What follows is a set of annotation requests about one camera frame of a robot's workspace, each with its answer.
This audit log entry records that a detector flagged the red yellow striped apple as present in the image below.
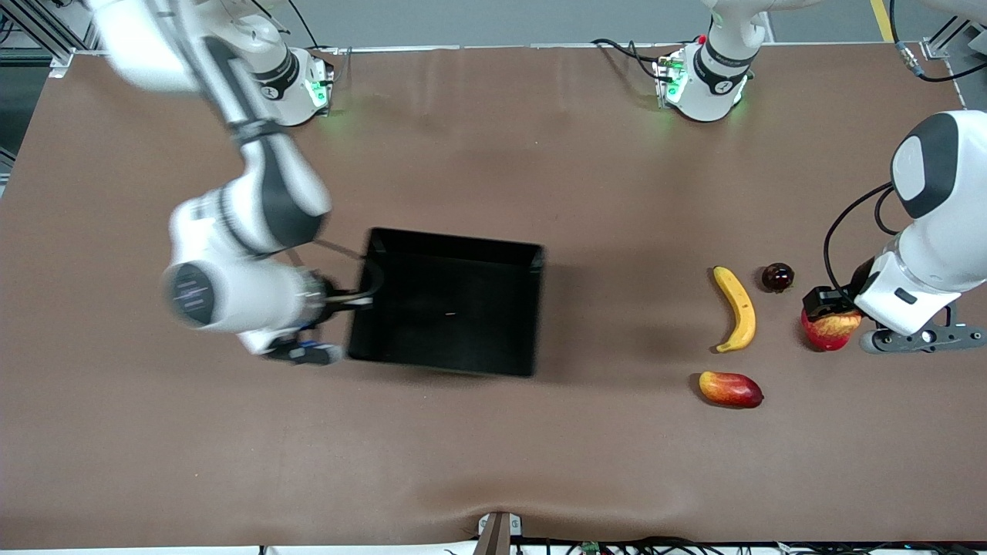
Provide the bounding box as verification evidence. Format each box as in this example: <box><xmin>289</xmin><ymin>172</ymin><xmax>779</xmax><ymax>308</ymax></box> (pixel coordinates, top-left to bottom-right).
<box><xmin>822</xmin><ymin>308</ymin><xmax>862</xmax><ymax>348</ymax></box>

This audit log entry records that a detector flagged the black left arm base cable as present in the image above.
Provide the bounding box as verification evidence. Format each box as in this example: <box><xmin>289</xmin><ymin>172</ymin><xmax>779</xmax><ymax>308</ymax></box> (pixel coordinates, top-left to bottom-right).
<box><xmin>592</xmin><ymin>37</ymin><xmax>665</xmax><ymax>82</ymax></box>

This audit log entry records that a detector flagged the black cable with metal connector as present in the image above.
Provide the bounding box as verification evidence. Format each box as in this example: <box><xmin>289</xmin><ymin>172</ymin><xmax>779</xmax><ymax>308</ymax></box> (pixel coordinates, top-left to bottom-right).
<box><xmin>888</xmin><ymin>0</ymin><xmax>987</xmax><ymax>83</ymax></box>

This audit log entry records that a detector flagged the black arm base cable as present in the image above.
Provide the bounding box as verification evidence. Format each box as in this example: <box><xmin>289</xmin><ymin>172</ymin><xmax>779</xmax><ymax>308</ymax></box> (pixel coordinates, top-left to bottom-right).
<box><xmin>592</xmin><ymin>37</ymin><xmax>665</xmax><ymax>82</ymax></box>
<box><xmin>254</xmin><ymin>0</ymin><xmax>321</xmax><ymax>49</ymax></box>

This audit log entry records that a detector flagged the aluminium frame profile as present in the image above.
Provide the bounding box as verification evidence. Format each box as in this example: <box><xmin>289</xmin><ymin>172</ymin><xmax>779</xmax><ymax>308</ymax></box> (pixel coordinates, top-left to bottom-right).
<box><xmin>0</xmin><ymin>0</ymin><xmax>97</xmax><ymax>78</ymax></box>
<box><xmin>921</xmin><ymin>15</ymin><xmax>987</xmax><ymax>62</ymax></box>

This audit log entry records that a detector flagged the black plastic box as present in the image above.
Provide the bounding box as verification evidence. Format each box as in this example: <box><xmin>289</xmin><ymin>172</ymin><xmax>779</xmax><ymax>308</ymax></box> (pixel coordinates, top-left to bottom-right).
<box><xmin>347</xmin><ymin>227</ymin><xmax>544</xmax><ymax>378</ymax></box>

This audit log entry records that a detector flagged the metal table edge bracket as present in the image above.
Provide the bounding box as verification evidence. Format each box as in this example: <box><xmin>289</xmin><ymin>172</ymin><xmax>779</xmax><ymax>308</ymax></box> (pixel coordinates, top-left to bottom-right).
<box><xmin>477</xmin><ymin>512</ymin><xmax>523</xmax><ymax>555</ymax></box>

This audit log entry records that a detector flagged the black right arm base cable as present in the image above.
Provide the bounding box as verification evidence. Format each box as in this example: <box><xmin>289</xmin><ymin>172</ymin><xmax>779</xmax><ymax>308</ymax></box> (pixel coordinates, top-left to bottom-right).
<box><xmin>254</xmin><ymin>0</ymin><xmax>321</xmax><ymax>49</ymax></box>

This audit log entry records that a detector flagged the brown table mat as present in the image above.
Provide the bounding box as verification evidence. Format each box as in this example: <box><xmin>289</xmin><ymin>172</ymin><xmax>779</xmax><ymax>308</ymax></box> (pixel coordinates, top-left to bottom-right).
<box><xmin>0</xmin><ymin>42</ymin><xmax>987</xmax><ymax>550</ymax></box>

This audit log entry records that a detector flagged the yellow banana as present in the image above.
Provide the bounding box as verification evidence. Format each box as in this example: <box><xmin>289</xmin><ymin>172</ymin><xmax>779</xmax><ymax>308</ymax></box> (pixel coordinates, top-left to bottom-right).
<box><xmin>711</xmin><ymin>266</ymin><xmax>757</xmax><ymax>354</ymax></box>

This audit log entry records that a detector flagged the red yellow mango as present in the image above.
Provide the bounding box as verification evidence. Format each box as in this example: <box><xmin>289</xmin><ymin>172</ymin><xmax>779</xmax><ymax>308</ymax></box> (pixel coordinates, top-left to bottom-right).
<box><xmin>699</xmin><ymin>371</ymin><xmax>764</xmax><ymax>409</ymax></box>

